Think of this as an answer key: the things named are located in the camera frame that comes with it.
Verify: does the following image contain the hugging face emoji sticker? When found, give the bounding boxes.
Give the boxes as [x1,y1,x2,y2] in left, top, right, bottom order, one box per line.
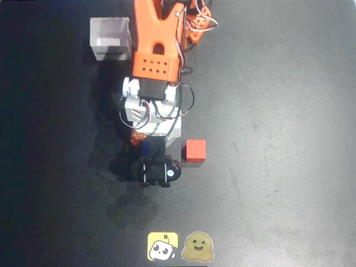
[181,231,215,263]

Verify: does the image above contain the orange arm base mount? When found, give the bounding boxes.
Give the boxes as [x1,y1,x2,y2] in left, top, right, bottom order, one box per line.
[185,4,212,45]

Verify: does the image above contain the blue rectangular block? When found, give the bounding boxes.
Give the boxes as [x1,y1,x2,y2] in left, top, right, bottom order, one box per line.
[140,140,151,158]

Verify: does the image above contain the red cube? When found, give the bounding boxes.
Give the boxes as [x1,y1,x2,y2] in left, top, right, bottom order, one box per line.
[181,139,207,163]

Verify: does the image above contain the white open box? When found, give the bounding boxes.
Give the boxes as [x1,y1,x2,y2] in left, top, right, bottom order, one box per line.
[89,17,132,62]

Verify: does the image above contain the yellow robot face sticker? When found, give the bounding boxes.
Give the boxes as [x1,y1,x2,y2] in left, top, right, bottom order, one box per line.
[147,231,179,261]

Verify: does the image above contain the black camera cable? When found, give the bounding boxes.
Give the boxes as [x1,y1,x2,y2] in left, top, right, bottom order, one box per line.
[154,83,196,159]

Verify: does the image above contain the white red black servo cable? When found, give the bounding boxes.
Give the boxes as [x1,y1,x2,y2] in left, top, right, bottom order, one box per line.
[174,0,219,83]

